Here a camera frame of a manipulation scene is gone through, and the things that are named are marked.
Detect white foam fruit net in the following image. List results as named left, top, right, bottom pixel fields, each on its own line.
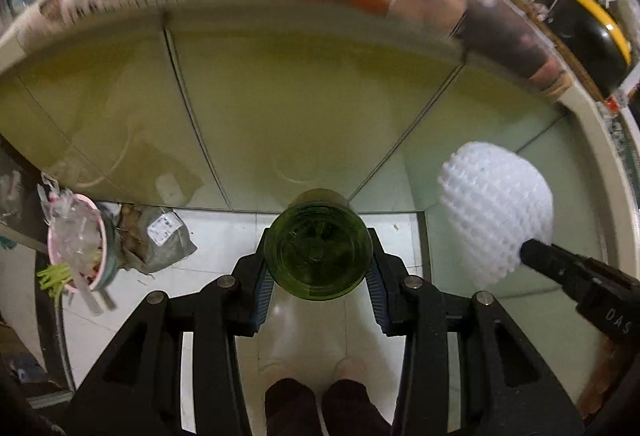
left=437, top=141, right=553, bottom=289

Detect person's leg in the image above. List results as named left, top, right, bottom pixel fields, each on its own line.
left=322, top=378, right=391, bottom=436
left=264, top=378, right=318, bottom=436

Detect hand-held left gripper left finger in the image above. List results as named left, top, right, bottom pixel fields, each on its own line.
left=62, top=228, right=273, bottom=436

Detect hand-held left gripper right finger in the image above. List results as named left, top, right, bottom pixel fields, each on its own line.
left=366, top=227, right=586, bottom=436

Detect green vegetable scraps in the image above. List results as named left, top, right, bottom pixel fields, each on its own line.
left=37, top=265, right=72, bottom=298

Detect person's left leg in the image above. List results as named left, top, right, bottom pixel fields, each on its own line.
left=264, top=378, right=318, bottom=436

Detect black pot with yellow lid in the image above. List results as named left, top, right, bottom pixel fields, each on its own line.
left=550, top=0, right=632, bottom=98

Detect pink waste bin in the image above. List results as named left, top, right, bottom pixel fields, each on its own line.
left=47, top=193, right=117, bottom=294

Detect person's right leg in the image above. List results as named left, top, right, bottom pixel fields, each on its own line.
left=322, top=378, right=391, bottom=436

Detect green glass bottle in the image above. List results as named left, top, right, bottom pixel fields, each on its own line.
left=263, top=188, right=373, bottom=302

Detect grey plastic bag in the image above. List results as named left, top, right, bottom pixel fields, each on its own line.
left=120, top=206, right=197, bottom=273

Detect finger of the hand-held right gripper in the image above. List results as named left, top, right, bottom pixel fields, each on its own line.
left=520, top=238, right=583, bottom=289

